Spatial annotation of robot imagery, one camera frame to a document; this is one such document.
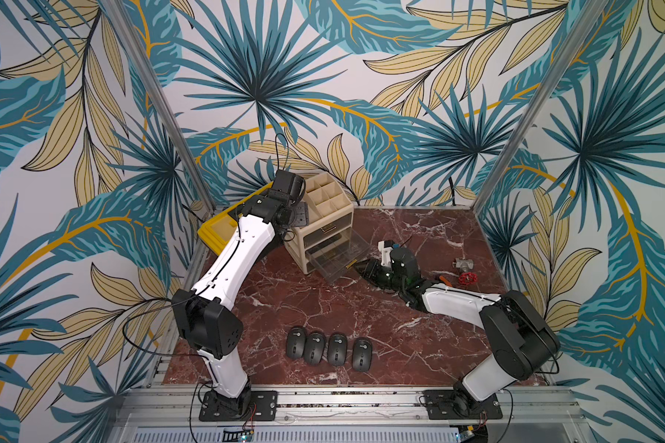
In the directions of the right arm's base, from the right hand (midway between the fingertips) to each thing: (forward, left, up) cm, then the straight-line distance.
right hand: (354, 266), depth 88 cm
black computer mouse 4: (-23, -1, -10) cm, 25 cm away
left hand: (+8, +18, +15) cm, 25 cm away
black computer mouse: (-19, +18, -10) cm, 28 cm away
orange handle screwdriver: (0, -32, -10) cm, 34 cm away
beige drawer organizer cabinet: (+11, +7, +13) cm, 18 cm away
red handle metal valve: (0, -39, -9) cm, 40 cm away
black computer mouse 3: (-22, +6, -10) cm, 25 cm away
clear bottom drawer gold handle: (+9, +6, -7) cm, 13 cm away
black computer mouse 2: (-21, +13, -10) cm, 27 cm away
